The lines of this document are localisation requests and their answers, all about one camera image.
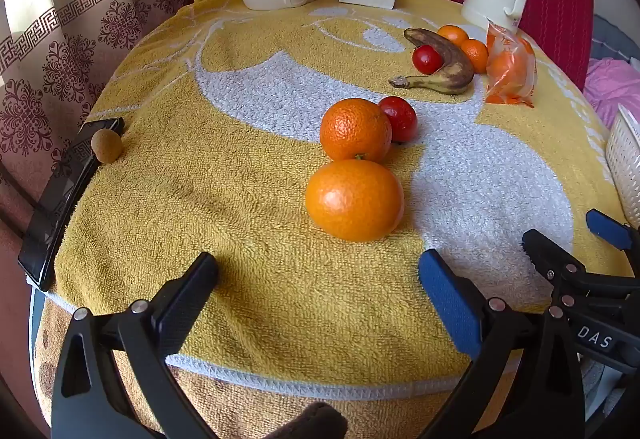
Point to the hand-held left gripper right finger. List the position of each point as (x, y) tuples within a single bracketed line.
[(447, 304)]

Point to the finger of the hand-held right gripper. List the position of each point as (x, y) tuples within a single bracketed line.
[(542, 254), (607, 229)]

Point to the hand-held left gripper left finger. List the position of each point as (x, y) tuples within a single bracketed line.
[(192, 289)]

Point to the white plastic basket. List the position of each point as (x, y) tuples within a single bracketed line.
[(625, 169)]

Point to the large orange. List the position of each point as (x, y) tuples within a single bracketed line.
[(355, 201), (355, 129)]

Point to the brown kiwi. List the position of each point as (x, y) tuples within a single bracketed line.
[(106, 146)]

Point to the plastic bag of tangerines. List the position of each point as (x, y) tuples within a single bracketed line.
[(510, 69)]

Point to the red tomato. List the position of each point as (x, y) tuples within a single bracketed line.
[(402, 121), (426, 60)]

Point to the small tangerine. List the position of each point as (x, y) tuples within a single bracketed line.
[(454, 34), (476, 55)]

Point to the overripe spotted banana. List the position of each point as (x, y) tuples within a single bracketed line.
[(452, 56)]

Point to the person's left hand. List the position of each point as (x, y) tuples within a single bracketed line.
[(312, 424)]

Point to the yellow and white towel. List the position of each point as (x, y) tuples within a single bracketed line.
[(225, 179)]

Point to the pink dotted blanket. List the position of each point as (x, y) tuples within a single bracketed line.
[(612, 84)]

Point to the black smartphone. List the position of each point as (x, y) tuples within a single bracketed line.
[(60, 209)]

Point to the patterned beige curtain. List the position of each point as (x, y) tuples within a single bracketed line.
[(60, 69)]

